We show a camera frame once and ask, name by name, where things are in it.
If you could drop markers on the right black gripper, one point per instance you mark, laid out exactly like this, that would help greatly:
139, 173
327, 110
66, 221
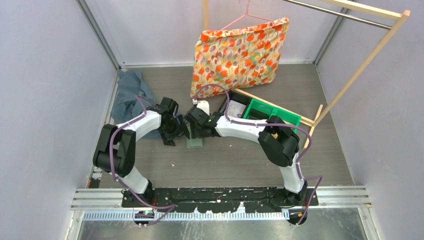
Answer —
195, 133

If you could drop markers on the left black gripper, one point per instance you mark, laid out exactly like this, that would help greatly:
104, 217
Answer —
167, 138

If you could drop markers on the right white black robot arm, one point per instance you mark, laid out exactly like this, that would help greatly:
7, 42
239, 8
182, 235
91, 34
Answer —
277, 139

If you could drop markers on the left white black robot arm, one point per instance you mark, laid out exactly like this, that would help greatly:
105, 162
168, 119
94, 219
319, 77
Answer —
116, 147

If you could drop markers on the white patterned cards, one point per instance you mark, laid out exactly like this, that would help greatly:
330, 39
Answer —
236, 109

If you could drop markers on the green bin with black card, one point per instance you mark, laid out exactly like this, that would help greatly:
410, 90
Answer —
258, 110

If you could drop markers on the green bin with gold card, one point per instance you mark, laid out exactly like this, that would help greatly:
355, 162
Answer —
287, 117

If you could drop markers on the black plastic bin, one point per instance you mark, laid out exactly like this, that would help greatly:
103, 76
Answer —
233, 95

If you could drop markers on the blue grey cloth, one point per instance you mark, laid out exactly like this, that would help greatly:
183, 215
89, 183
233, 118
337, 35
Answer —
133, 97

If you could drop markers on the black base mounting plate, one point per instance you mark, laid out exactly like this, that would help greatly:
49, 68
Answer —
269, 199

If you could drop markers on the floral orange pillow bag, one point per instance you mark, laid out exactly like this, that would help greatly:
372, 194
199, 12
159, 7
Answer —
237, 58

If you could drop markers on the metal hanging rod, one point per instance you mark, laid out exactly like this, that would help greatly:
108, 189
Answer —
340, 14

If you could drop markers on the aluminium rail frame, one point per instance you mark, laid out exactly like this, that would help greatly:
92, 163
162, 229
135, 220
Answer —
105, 204

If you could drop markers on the pink wire hanger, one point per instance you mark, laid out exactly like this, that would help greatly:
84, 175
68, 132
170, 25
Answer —
245, 14

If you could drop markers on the wooden clothes rack frame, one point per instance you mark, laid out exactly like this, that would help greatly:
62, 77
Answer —
322, 57

